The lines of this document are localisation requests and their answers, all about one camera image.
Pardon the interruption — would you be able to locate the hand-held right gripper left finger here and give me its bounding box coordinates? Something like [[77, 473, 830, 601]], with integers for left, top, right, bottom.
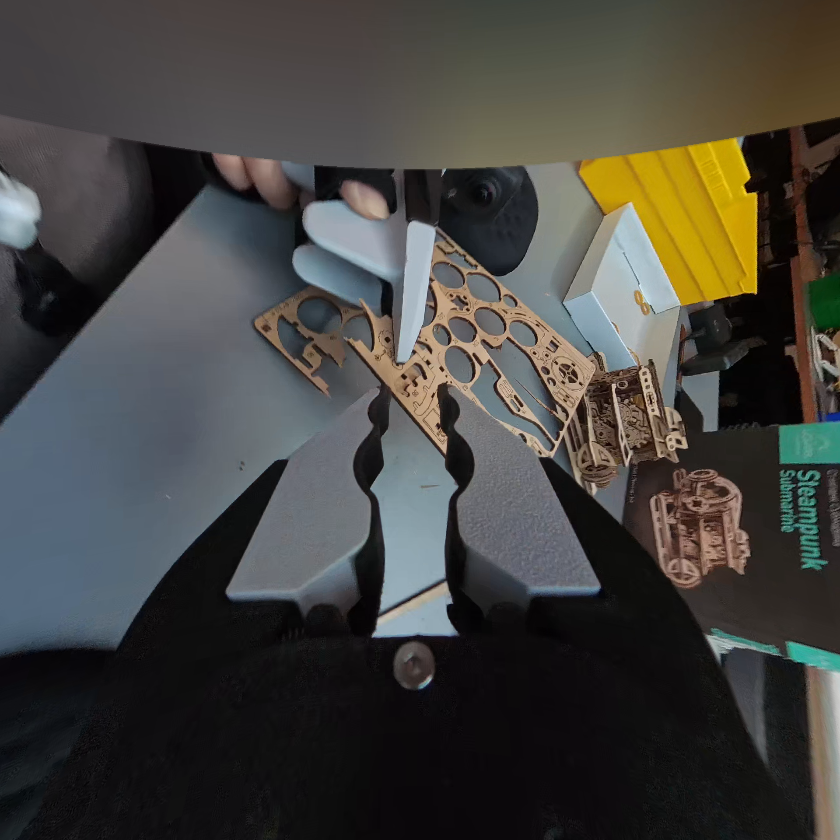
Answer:
[[225, 386, 389, 636]]

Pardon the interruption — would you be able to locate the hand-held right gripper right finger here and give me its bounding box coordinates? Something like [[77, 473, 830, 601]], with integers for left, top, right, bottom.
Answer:
[[437, 385, 602, 636]]

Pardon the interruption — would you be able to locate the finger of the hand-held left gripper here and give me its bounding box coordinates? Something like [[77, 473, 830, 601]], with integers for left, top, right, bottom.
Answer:
[[392, 220, 438, 364]]

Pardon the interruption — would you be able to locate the laser-cut wooden parts sheet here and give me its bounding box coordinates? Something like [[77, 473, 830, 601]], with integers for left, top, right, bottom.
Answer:
[[252, 226, 597, 459]]

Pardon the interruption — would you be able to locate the assembled wooden submarine model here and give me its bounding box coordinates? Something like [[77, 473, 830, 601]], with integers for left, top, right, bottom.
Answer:
[[566, 357, 690, 490]]

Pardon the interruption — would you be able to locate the black model kit box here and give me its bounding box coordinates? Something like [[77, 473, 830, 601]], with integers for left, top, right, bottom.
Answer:
[[622, 423, 840, 672]]

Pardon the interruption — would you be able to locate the person's left hand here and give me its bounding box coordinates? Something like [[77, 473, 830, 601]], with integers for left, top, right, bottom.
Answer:
[[211, 154, 393, 222]]

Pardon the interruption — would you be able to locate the white cardboard box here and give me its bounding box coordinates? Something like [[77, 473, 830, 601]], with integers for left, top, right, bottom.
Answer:
[[563, 202, 683, 368]]

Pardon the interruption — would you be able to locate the yellow plastic bin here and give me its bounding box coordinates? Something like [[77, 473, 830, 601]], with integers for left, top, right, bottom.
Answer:
[[579, 136, 760, 307]]

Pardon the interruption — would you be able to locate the dark grey object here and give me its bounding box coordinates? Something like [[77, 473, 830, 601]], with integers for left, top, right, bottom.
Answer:
[[679, 305, 750, 379]]

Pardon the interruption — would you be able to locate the person's grey clothing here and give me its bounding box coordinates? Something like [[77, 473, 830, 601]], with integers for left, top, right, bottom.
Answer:
[[0, 118, 221, 421]]

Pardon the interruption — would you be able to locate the green crate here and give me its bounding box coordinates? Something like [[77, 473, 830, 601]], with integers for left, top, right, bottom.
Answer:
[[806, 272, 840, 330]]

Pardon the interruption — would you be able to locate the wooden shelf frame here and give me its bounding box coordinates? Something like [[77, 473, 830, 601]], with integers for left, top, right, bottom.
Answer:
[[789, 125, 819, 424]]

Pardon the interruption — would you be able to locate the white chain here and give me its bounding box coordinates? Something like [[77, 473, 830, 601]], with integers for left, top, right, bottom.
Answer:
[[812, 328, 840, 396]]

